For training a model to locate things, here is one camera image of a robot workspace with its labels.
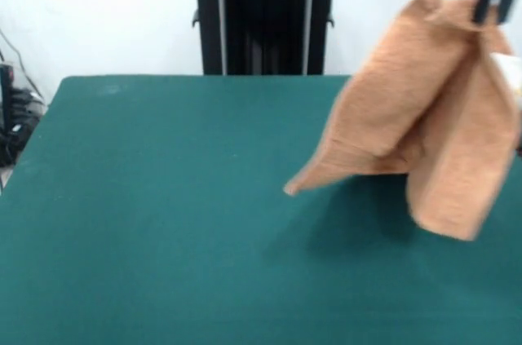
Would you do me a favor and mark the tan terry towel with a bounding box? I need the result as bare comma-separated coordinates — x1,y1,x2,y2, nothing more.
284,0,522,242

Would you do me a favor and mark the dark green table cloth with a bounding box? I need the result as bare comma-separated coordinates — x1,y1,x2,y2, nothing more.
0,73,522,345

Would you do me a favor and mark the black equipment box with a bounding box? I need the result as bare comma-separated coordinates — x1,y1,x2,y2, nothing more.
0,62,16,134

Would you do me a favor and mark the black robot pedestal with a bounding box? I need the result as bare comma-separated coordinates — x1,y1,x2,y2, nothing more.
178,0,352,76

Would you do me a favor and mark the grey wall cable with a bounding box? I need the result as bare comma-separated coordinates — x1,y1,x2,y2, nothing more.
0,29,46,101

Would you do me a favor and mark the black cable bundle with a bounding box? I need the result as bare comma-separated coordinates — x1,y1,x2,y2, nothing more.
0,87,46,169

